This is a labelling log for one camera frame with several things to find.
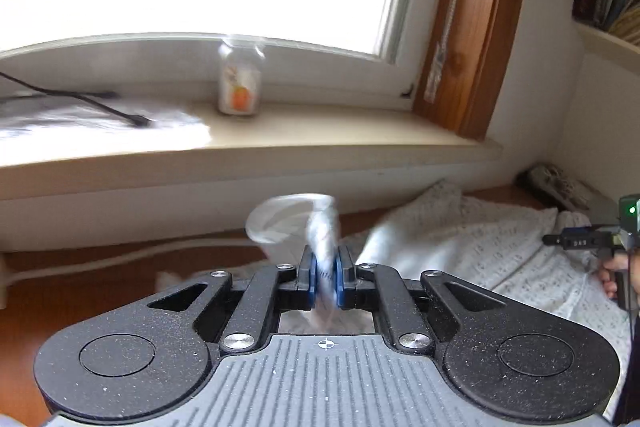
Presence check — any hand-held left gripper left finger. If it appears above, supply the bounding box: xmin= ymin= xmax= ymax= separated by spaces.
xmin=146 ymin=246 xmax=319 ymax=353

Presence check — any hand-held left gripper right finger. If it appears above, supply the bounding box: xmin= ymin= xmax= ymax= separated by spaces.
xmin=336 ymin=246 xmax=506 ymax=353

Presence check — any white patterned garment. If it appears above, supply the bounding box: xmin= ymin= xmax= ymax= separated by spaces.
xmin=155 ymin=179 xmax=633 ymax=408

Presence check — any person's right hand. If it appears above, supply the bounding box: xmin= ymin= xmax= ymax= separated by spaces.
xmin=598 ymin=251 xmax=635 ymax=302

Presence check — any grey printed t-shirt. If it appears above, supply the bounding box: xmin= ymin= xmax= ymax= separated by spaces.
xmin=524 ymin=163 xmax=603 ymax=214

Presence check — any beige window sill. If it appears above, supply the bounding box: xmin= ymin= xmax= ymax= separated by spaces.
xmin=0 ymin=97 xmax=503 ymax=202

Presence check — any clear jar orange label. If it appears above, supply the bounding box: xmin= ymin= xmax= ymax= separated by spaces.
xmin=217 ymin=38 xmax=264 ymax=118

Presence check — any wooden window casing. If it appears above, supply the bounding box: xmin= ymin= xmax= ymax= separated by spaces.
xmin=414 ymin=0 xmax=532 ymax=142

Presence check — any white power cable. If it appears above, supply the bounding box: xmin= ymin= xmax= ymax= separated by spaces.
xmin=9 ymin=234 xmax=253 ymax=285

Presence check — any white wall shelf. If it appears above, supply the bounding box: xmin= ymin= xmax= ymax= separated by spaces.
xmin=574 ymin=18 xmax=640 ymax=74

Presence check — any black cable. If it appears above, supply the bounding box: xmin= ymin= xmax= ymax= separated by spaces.
xmin=0 ymin=71 xmax=152 ymax=128

